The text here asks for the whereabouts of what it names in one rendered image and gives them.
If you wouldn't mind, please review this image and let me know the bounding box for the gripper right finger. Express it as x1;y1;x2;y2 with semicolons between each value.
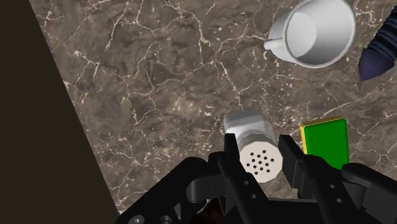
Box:
277;134;397;224

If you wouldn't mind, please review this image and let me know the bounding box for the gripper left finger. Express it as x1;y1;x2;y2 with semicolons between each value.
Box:
115;132;274;224

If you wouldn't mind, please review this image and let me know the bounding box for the green and yellow block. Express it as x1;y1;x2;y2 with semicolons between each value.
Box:
299;116;351;170

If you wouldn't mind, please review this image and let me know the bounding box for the silver salt shaker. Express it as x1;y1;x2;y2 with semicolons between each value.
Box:
223;111;284;183

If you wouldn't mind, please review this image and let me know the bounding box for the dark blue ribbed object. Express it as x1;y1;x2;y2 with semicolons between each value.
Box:
358;6;397;82

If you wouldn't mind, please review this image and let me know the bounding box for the white cup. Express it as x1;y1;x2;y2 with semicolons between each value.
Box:
263;0;357;69

